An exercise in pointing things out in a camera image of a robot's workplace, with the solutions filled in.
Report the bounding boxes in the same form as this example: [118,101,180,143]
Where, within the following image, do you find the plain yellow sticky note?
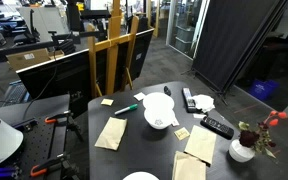
[100,98,115,107]

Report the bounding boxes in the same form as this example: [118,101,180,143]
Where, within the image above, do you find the round white vase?
[228,138,256,164]

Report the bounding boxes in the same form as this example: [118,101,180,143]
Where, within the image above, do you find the crumpled white tissue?
[192,94,216,113]

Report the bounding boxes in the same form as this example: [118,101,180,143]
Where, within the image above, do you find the small black oval object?
[163,85,172,97]

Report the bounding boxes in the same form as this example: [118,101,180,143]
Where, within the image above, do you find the brown paper napkin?
[94,116,128,152]
[171,150,208,180]
[183,124,218,166]

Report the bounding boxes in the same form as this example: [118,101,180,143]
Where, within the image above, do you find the grey storage bin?
[174,36,194,55]
[176,25,196,43]

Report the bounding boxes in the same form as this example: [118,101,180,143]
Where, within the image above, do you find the cardboard box with label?
[6,47,66,72]

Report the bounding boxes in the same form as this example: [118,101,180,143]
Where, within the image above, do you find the small white printed card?
[170,116,181,128]

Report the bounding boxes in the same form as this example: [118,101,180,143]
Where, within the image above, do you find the brown paper napkin right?
[183,124,218,166]

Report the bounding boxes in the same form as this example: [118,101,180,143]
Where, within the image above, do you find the brown paper napkin bottom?
[171,150,208,180]

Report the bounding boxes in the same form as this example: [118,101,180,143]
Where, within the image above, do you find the red flowers with leaves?
[237,110,288,160]

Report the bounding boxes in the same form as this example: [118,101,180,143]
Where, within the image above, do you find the green and white marker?
[114,103,139,116]

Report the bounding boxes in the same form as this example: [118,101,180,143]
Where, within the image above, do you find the black room divider screen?
[191,0,288,97]

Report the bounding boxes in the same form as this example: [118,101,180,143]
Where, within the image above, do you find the orange and black clamp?
[29,152,69,178]
[44,111,74,125]

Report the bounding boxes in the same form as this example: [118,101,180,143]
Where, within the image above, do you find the grey and black remote control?
[181,87,198,114]

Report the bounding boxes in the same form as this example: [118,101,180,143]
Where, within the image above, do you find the black computer keyboard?
[3,79,31,107]

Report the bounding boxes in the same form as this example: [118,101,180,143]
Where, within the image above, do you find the white ceramic bowl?
[143,107,177,131]

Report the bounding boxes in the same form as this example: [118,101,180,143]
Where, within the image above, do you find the large black flat screen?
[16,28,155,118]

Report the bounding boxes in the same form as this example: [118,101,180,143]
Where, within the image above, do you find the brown paper napkin left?
[94,116,128,152]

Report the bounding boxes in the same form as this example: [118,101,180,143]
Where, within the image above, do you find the white plate with raised rim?
[122,171,160,180]

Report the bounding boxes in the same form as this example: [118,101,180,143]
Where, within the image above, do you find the flat round white plate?
[142,92,175,111]

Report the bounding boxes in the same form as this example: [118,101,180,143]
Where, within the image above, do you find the white square sticky note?
[133,92,147,102]

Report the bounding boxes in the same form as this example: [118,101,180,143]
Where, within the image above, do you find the black perforated breadboard table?
[0,94,72,180]

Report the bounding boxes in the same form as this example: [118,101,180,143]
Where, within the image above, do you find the yellow sticky note with writing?
[173,126,191,141]

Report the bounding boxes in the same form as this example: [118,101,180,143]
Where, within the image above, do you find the blue plastic bin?
[249,78,280,102]

